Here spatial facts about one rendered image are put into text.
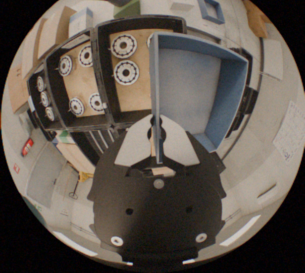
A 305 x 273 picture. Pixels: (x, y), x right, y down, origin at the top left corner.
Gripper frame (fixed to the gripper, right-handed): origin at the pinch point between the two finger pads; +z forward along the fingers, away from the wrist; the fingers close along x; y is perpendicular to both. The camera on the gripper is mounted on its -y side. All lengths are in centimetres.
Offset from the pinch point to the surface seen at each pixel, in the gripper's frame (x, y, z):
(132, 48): -8.4, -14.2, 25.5
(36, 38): -73, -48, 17
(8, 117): -309, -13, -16
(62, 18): -50, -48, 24
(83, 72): -33.0, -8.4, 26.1
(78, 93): -38.6, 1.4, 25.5
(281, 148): 294, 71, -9
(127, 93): -12.1, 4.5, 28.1
